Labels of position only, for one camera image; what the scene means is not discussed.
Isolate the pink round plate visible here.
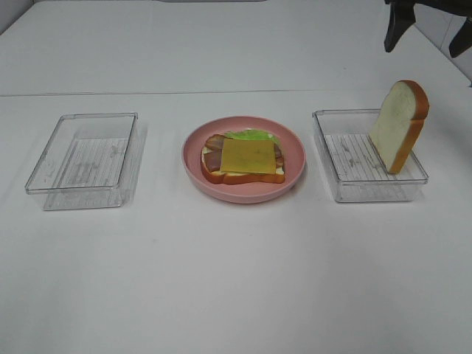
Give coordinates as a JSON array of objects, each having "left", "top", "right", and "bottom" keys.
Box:
[{"left": 182, "top": 116, "right": 306, "bottom": 204}]

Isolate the green lettuce leaf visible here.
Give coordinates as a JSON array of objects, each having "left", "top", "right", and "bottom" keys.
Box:
[{"left": 223, "top": 128, "right": 280, "bottom": 144}]

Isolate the yellow cheese slice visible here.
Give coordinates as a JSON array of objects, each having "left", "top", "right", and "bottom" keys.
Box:
[{"left": 220, "top": 138, "right": 276, "bottom": 175}]

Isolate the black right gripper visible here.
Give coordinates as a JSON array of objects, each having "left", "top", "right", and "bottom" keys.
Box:
[{"left": 383, "top": 0, "right": 472, "bottom": 58}]

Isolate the right clear plastic tray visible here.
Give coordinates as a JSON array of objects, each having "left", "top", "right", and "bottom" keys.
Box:
[{"left": 312, "top": 109, "right": 428, "bottom": 203}]

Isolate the left clear plastic tray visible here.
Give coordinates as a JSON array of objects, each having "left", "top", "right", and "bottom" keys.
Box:
[{"left": 25, "top": 112, "right": 142, "bottom": 211}]

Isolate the bacon strip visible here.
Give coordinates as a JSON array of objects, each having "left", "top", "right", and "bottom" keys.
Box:
[
  {"left": 203, "top": 150, "right": 222, "bottom": 173},
  {"left": 203, "top": 133, "right": 285, "bottom": 167}
]

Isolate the bread slice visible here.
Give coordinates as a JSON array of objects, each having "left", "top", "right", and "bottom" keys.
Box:
[
  {"left": 201, "top": 147, "right": 285, "bottom": 184},
  {"left": 369, "top": 80, "right": 429, "bottom": 174}
]

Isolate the clear plastic tray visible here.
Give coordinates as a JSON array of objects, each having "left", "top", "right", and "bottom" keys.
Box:
[
  {"left": 25, "top": 112, "right": 142, "bottom": 211},
  {"left": 312, "top": 109, "right": 428, "bottom": 203}
]

